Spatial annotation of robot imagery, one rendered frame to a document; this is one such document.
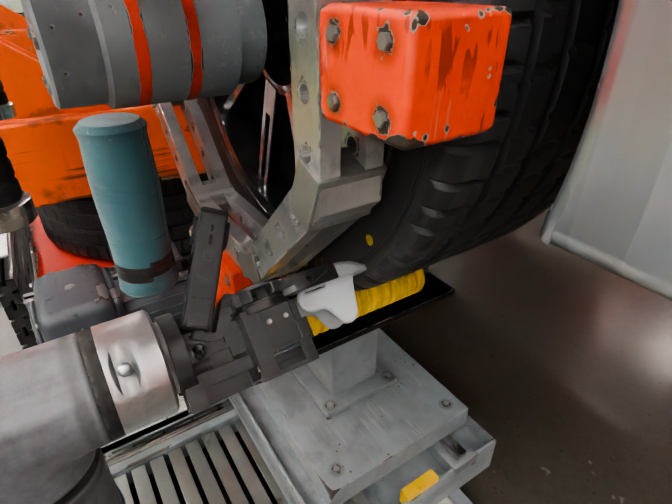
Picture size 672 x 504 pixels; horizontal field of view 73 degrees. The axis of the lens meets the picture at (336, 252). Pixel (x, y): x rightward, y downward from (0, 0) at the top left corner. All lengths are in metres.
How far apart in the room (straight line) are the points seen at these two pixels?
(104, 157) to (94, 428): 0.37
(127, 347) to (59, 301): 0.58
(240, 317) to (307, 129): 0.17
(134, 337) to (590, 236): 0.32
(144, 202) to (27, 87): 0.40
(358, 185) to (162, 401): 0.22
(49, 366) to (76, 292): 0.58
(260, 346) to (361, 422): 0.49
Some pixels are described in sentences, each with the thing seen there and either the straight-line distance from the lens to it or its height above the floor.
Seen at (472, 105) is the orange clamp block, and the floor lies 0.83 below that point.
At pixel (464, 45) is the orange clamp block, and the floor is 0.87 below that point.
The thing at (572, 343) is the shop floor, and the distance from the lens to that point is 1.50.
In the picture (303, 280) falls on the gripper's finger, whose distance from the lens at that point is 0.41.
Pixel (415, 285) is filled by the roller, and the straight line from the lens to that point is 0.68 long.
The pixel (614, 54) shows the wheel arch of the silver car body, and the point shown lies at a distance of 0.30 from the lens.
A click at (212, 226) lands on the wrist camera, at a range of 0.42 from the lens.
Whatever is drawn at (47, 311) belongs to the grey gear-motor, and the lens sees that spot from 0.94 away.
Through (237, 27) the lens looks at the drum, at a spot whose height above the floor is 0.86.
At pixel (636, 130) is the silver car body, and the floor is 0.83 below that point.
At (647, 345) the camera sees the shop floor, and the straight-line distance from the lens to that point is 1.60.
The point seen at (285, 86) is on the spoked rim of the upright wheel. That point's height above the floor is 0.78.
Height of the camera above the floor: 0.90
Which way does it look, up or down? 31 degrees down
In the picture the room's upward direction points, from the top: straight up
